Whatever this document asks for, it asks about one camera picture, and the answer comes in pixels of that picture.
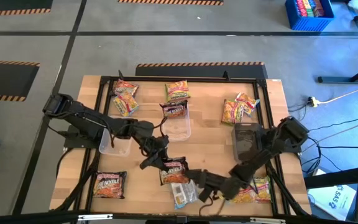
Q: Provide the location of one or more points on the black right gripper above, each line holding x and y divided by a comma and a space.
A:
216, 185

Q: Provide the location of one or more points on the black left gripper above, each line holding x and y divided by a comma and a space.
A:
155, 146

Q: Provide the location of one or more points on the Maruchan black fire noodle pack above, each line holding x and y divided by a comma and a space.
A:
174, 110
109, 185
174, 174

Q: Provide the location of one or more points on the clear plastic bin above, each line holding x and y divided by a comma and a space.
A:
177, 132
117, 150

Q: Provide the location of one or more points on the dark grey plastic bin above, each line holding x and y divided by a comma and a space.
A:
244, 140

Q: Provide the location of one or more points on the Maruchan lime chili shrimp pack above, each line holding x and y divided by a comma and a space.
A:
177, 91
231, 112
263, 191

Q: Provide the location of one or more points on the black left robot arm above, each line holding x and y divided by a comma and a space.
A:
82, 116

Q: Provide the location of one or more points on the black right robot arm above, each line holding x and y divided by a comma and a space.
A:
259, 158

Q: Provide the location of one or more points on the black hazard-striped floor mat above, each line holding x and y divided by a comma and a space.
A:
197, 71
5, 81
166, 2
11, 4

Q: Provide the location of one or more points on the black crossbar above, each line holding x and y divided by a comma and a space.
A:
42, 219

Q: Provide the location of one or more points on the white printed cardboard sheet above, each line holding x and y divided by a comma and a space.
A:
334, 199

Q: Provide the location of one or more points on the black beam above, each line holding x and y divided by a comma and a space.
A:
337, 178

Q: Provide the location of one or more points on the white power strip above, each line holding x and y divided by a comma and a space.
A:
314, 101

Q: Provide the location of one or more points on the black desk leg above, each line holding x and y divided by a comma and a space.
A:
337, 80

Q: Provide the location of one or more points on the blue plastic crate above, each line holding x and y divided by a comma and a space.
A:
309, 24

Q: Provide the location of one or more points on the yellow green box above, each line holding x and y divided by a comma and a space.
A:
309, 7

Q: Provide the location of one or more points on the dark red box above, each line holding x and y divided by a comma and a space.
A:
318, 7

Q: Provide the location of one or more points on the white object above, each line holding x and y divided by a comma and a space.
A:
356, 4

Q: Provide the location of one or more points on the silver metal bracket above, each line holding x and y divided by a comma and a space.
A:
95, 217
267, 220

